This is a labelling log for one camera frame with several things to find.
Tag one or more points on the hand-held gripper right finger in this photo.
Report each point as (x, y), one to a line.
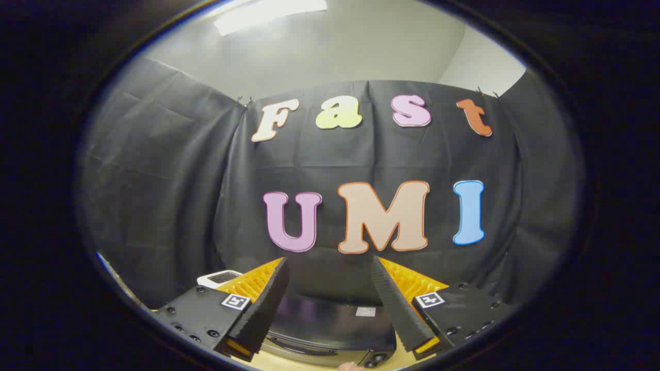
(397, 309)

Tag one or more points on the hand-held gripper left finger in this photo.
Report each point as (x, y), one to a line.
(265, 304)

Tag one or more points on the black toaster oven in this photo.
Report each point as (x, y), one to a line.
(330, 322)

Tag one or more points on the white toaster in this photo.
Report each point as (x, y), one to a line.
(216, 278)

